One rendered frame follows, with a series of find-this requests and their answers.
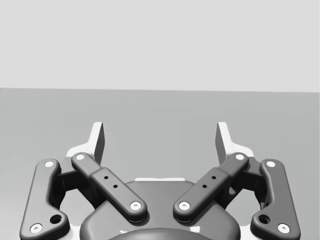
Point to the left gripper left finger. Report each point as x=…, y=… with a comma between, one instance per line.
x=105, y=182

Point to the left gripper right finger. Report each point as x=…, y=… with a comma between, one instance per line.
x=215, y=182

